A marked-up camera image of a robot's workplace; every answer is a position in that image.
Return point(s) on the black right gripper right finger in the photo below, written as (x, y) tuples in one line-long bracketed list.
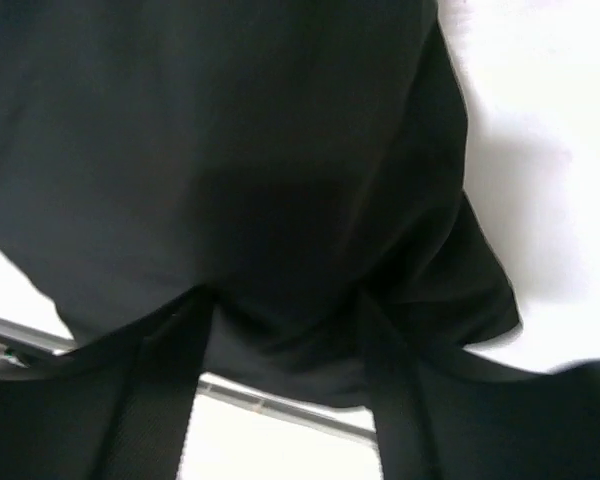
[(443, 413)]

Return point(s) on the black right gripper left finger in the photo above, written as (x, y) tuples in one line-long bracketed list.
[(118, 408)]

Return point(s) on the black trousers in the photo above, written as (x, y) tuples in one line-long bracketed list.
[(285, 154)]

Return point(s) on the aluminium front rail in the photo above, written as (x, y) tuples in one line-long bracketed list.
[(43, 345)]

